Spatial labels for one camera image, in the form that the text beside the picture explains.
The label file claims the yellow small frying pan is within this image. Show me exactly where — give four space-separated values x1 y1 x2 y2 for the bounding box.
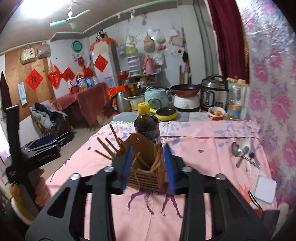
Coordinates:
150 107 177 122

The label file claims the green ceiling fan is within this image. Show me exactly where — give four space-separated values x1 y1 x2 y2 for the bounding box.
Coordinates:
49 1 90 29

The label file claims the white electric hotplate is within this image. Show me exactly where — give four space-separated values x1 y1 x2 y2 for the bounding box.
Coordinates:
173 94 200 111

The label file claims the silver pressure cooker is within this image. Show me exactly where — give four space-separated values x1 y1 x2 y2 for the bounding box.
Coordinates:
201 74 229 110

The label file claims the dark soy sauce bottle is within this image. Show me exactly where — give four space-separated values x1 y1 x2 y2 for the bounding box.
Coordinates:
134 102 162 147

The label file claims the hand in orange glove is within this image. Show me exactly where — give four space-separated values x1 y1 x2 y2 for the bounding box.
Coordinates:
10 167 52 208

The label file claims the red white bowl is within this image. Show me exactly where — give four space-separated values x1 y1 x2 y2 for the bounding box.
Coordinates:
208 106 226 121

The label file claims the metal spoon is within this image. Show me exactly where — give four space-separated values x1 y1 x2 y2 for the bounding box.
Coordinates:
231 142 260 169

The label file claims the pink deer print tablecloth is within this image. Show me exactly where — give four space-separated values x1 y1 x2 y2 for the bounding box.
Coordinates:
46 120 275 240

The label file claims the cooking oil bottle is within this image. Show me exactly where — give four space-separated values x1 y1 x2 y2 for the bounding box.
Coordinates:
228 76 242 120

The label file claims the brown frying pan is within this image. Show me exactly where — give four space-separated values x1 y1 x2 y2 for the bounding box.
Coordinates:
170 84 201 97

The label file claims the red cloth covered table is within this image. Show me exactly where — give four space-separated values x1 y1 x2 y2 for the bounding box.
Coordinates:
52 83 113 128

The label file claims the mint green rice cooker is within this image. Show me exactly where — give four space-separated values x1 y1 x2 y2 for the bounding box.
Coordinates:
144 86 172 110

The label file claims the cream enamel pot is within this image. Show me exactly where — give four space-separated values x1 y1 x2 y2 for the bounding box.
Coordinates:
124 94 144 111

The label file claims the stacked grey steamer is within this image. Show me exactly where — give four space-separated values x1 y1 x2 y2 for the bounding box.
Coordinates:
126 47 141 77

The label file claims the white refrigerator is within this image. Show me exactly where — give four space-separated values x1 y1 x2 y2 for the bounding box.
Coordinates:
89 37 120 88

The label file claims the dark red curtain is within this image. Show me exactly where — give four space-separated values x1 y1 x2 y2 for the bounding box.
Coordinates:
208 0 249 83

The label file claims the brown wooden chopstick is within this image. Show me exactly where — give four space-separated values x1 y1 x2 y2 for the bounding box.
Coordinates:
109 124 123 154
105 138 122 156
94 149 113 161
150 149 162 171
97 137 116 160

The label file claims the wooden chopstick holder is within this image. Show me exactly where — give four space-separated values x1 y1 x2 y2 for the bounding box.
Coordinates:
119 133 166 191

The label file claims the pink thermos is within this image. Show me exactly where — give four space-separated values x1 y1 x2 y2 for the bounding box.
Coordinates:
144 55 155 74

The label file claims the wooden chair with clothes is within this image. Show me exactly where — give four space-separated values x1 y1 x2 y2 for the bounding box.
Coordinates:
30 102 71 135

